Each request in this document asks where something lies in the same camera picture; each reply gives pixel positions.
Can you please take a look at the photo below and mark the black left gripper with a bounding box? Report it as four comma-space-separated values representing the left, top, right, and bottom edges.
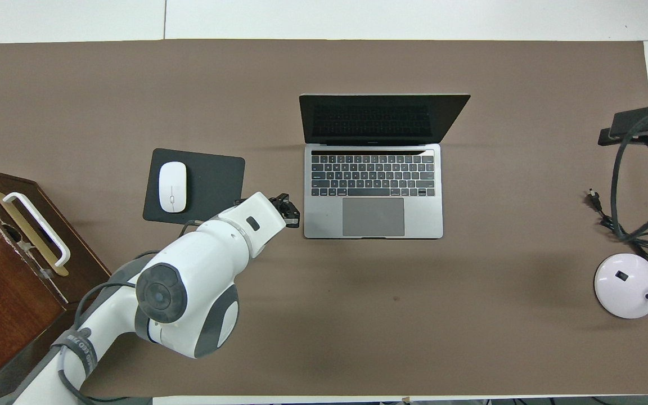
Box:
269, 193, 301, 228

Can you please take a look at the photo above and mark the silver laptop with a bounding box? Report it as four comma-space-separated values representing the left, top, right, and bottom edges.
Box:
299, 93, 471, 240

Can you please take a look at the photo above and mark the black mouse pad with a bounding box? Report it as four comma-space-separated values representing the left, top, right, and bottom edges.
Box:
143, 148, 246, 224

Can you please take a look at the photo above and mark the brown table mat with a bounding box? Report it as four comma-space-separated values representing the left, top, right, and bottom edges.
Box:
0, 38, 648, 397

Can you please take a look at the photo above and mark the white computer mouse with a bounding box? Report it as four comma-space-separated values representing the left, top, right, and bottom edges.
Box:
159, 161, 187, 213

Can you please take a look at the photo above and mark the white desk lamp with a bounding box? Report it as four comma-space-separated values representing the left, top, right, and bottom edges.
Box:
593, 197, 648, 320

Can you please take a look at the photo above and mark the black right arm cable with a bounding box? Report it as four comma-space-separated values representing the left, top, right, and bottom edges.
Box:
610, 103, 648, 242

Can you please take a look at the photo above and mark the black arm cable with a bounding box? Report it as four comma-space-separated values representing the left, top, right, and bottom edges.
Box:
56, 218, 206, 404
610, 103, 648, 242

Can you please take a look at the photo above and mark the black lamp power cable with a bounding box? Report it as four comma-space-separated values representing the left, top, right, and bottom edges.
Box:
584, 189, 648, 308

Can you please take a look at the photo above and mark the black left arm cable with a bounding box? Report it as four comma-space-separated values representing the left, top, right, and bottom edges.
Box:
56, 218, 206, 404

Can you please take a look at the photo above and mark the white box handle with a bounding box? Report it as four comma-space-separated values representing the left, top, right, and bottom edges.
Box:
2, 192, 71, 267

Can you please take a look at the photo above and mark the brass handle plate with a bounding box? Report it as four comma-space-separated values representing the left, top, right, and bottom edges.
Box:
0, 191, 69, 276

